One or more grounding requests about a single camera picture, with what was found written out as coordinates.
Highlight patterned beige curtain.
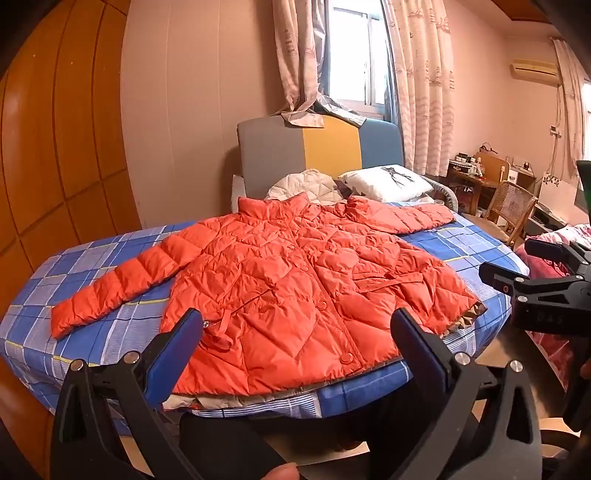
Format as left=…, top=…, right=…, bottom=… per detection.
left=271, top=0, right=366, bottom=128
left=382, top=0, right=457, bottom=177
left=551, top=37, right=591, bottom=188

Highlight orange puffer jacket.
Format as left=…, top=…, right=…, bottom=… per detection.
left=50, top=191, right=488, bottom=411

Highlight blue plaid bed sheet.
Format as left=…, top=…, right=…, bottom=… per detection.
left=0, top=198, right=532, bottom=437

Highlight cluttered wooden desk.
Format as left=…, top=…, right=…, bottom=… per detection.
left=445, top=151, right=514, bottom=219

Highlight wall air conditioner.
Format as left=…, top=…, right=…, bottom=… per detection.
left=509, top=58, right=560, bottom=86

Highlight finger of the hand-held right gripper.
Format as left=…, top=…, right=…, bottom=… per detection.
left=479, top=261, right=591, bottom=331
left=524, top=237, right=591, bottom=278

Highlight white quilted jacket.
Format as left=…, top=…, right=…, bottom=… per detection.
left=264, top=168, right=345, bottom=206

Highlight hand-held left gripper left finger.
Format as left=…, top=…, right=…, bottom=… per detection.
left=50, top=308, right=205, bottom=480

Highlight wooden wardrobe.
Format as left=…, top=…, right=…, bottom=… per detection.
left=0, top=0, right=145, bottom=480

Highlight pink blanket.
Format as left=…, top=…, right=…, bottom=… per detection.
left=514, top=222, right=591, bottom=394

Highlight window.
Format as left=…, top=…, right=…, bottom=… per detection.
left=323, top=0, right=399, bottom=117

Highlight grey yellow blue headboard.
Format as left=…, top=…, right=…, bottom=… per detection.
left=236, top=113, right=407, bottom=217

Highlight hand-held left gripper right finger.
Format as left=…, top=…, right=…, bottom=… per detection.
left=369, top=307, right=544, bottom=480

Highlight wicker chair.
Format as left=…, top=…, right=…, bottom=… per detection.
left=484, top=181, right=539, bottom=248

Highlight white printed pillow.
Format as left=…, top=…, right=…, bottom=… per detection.
left=338, top=164, right=435, bottom=204

